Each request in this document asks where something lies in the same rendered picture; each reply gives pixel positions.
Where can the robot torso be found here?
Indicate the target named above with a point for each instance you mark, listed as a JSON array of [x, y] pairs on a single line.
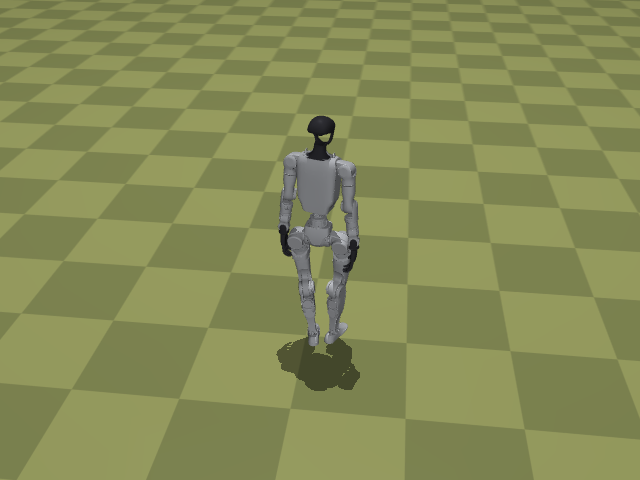
[[318, 188]]

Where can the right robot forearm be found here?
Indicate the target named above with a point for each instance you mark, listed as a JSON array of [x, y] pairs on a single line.
[[352, 224]]

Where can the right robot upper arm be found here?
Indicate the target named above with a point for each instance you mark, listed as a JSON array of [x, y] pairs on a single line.
[[347, 171]]

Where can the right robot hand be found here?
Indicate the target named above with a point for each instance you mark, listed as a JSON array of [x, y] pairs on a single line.
[[353, 247]]

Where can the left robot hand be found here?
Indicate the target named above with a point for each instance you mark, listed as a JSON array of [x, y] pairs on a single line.
[[283, 238]]

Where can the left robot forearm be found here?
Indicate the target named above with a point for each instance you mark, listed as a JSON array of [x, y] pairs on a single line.
[[285, 211]]

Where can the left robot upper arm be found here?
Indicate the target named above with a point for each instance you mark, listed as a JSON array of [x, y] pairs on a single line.
[[290, 175]]

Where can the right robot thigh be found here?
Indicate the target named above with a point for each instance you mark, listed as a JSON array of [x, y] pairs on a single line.
[[339, 243]]

